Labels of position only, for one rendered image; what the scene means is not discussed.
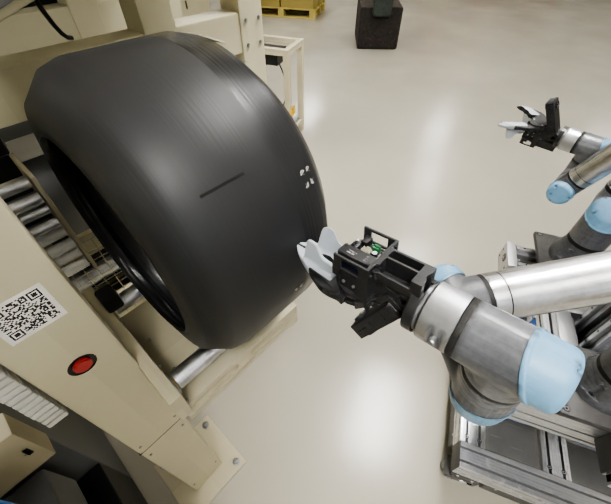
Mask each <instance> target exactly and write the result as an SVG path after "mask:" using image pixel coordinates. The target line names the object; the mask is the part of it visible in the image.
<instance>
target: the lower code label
mask: <svg viewBox="0 0 611 504"><path fill-rule="evenodd" d="M67 313H68V312H67V311H66V310H65V309H64V308H63V307H62V306H61V305H60V304H59V303H58V302H57V301H56V300H55V298H54V297H53V296H52V295H51V294H50V293H49V292H48V291H47V290H46V289H45V288H44V287H43V286H42V285H41V284H40V283H37V284H35V285H33V286H32V287H30V288H28V289H26V290H24V291H22V292H21V293H19V294H17V295H15V296H13V297H12V298H10V299H8V300H6V301H4V302H2V303H1V304H0V337H1V338H2V339H3V340H5V341H6V342H7V343H9V344H10V345H12V346H15V345H16V344H18V343H20V342H21V341H23V340H25V339H26V338H28V337H29V336H31V335H33V334H34V333H36V332H38V331H39V330H41V329H42V328H44V327H46V326H47V325H49V324H51V323H52V322H54V321H55V320H57V319H59V318H60V317H62V316H64V315H65V314H67Z"/></svg>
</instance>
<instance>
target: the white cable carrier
mask: <svg viewBox="0 0 611 504"><path fill-rule="evenodd" d="M0 403H2V404H5V405H7V406H9V407H12V408H13V409H15V410H18V412H20V413H22V414H24V415H25V416H27V417H29V418H31V419H33V420H36V421H38V422H41V424H43V425H46V426H47V427H49V428H51V427H53V426H54V425H55V424H57V423H58V422H59V421H60V420H62V419H63V418H64V417H66V416H67V415H68V414H69V413H68V411H67V410H66V408H65V406H64V405H63V404H62V403H60V402H59V401H57V400H56V399H54V398H52V397H51V396H49V395H48V394H46V393H45V392H43V391H42V390H40V389H38V388H37V387H35V386H34V385H32V384H31V383H29V382H28V381H26V380H24V379H23V378H21V377H20V376H18V375H17V374H15V373H14V372H12V371H10V370H9V369H7V368H6V367H4V366H3V365H1V364H0Z"/></svg>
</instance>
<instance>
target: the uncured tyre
mask: <svg viewBox="0 0 611 504"><path fill-rule="evenodd" d="M24 109H25V113H26V116H27V119H28V122H29V124H30V126H31V129H32V131H33V133H34V135H35V137H36V139H37V141H38V143H39V145H40V147H41V149H42V151H43V153H44V155H45V157H46V159H47V161H48V163H49V165H50V167H51V169H52V170H53V172H54V174H55V176H56V177H57V179H58V181H59V182H60V184H61V186H62V187H63V189H64V191H65V192H66V194H67V195H68V197H69V198H70V200H71V201H72V203H73V204H74V206H75V207H76V209H77V210H78V212H79V213H80V215H81V216H82V218H83V219H84V221H85V222H86V224H87V225H88V226H89V228H90V229H91V231H92V232H93V233H94V235H95V236H96V237H97V239H98V240H99V242H100V243H101V244H102V246H103V247H104V248H105V250H106V251H107V252H108V254H109V255H110V256H111V257H112V259H113V260H114V261H115V263H116V264H117V265H118V266H119V268H120V269H121V270H122V272H123V273H124V274H125V275H126V276H127V278H128V279H129V280H130V281H131V283H132V284H133V285H134V286H135V287H136V288H137V290H138V291H139V292H140V293H141V294H142V295H143V297H144V298H145V299H146V300H147V301H148V302H149V303H150V304H151V305H152V307H153V308H154V309H155V310H156V311H157V312H158V313H159V314H160V315H161V316H162V317H163V318H164V319H165V320H166V321H167V322H169V323H170V324H171V325H172V326H173V327H174V328H175V329H176V330H178V331H179V332H180V333H181V334H182V335H183V336H184V337H185V338H187V339H188V340H189V341H190V342H192V343H193V344H194V345H196V346H198V347H200V348H202V349H233V348H235V347H237V346H239V345H241V344H243V343H245V342H247V341H249V340H250V339H251V338H253V337H254V336H255V335H256V334H257V333H258V332H259V331H260V330H262V329H263V328H264V327H265V326H266V325H267V324H268V323H269V322H270V321H272V320H273V319H274V318H275V317H276V316H277V315H278V314H279V313H281V312H282V311H283V310H284V309H285V308H286V307H287V306H288V305H289V304H291V303H292V302H293V301H294V300H295V299H296V298H297V297H298V296H299V295H301V294H302V293H303V292H304V291H305V290H306V289H307V288H308V287H309V286H310V285H311V284H312V283H313V280H312V279H311V277H310V276H309V273H308V272H307V270H306V269H305V267H304V265H303V263H302V262H301V260H300V258H299V255H298V251H297V245H298V244H299V243H301V242H307V241H308V240H309V239H311V240H313V241H314V242H316V243H318V242H319V238H320V235H321V232H322V229H323V228H324V227H328V224H327V212H326V203H325V196H324V191H323V187H322V183H321V179H320V176H319V173H318V170H317V167H316V164H315V161H314V159H313V156H312V154H311V152H310V149H309V147H308V145H307V143H306V141H305V139H304V137H303V135H302V133H301V131H300V130H299V128H298V126H297V124H296V123H295V121H294V119H293V118H292V116H291V115H290V113H289V112H288V110H287V109H286V107H285V106H284V105H283V103H282V102H281V101H280V99H279V98H278V97H277V96H276V94H275V93H274V92H273V91H272V90H271V89H270V88H269V86H268V85H267V84H266V83H265V82H264V81H263V80H262V79H261V78H260V77H259V76H257V75H256V74H255V73H254V72H253V71H252V70H251V69H250V68H249V67H248V66H246V65H245V64H244V63H243V62H242V61H241V60H240V59H239V58H237V57H236V56H235V55H234V54H232V53H231V52H230V51H228V50H227V49H226V48H224V47H223V46H221V45H219V44H218V43H216V42H214V41H212V40H210V39H208V38H206V37H203V36H200V35H196V34H191V33H183V32H175V31H163V32H158V33H154V34H149V35H145V36H141V37H136V38H132V39H128V40H123V41H119V42H115V43H111V44H106V45H102V46H98V47H93V48H89V49H85V50H80V51H76V52H72V53H68V54H63V55H59V56H57V57H55V58H53V59H52V60H50V61H49V62H47V63H46V64H44V65H42V66H41V67H39V68H38V69H37V70H36V72H35V74H34V77H33V80H32V83H31V85H30V88H29V91H28V94H27V97H26V99H25V102H24ZM307 161H308V163H309V166H310V168H311V171H312V174H313V176H314V179H315V182H316V185H315V186H314V187H313V188H312V189H311V190H310V191H309V192H307V193H306V191H305V188H304V186H303V183H302V180H301V178H300V176H299V173H298V171H297V168H298V167H300V166H301V165H303V164H304V163H306V162H307ZM242 172H244V174H245V175H243V176H241V177H239V178H237V179H236V180H234V181H232V182H230V183H228V184H227V185H225V186H223V187H221V188H219V189H218V190H216V191H214V192H212V193H210V194H209V195H207V196H205V197H203V198H200V195H202V194H203V193H205V192H207V191H209V190H211V189H213V188H214V187H216V186H218V185H220V184H222V183H223V182H225V181H227V180H229V179H231V178H233V177H234V176H236V175H238V174H240V173H242ZM304 279H305V282H304V286H303V287H302V288H301V289H299V290H298V291H297V292H296V293H295V294H294V295H293V290H294V288H295V287H296V286H298V285H299V284H300V283H301V282H302V281H303V280H304ZM292 295H293V296H292Z"/></svg>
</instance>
